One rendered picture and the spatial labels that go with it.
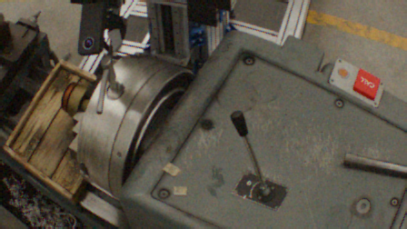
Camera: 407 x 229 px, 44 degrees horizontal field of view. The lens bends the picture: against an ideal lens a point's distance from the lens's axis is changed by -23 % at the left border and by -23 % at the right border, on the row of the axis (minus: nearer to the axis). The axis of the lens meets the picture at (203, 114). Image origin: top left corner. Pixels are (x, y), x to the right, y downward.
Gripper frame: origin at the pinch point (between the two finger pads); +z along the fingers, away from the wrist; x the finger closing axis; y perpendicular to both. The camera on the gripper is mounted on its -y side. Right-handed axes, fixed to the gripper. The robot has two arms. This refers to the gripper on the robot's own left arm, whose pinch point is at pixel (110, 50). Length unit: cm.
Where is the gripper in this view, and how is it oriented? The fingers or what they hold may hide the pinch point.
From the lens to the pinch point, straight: 115.9
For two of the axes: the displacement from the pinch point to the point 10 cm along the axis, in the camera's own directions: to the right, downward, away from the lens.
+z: 0.9, 4.6, 8.8
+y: 0.6, -8.9, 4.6
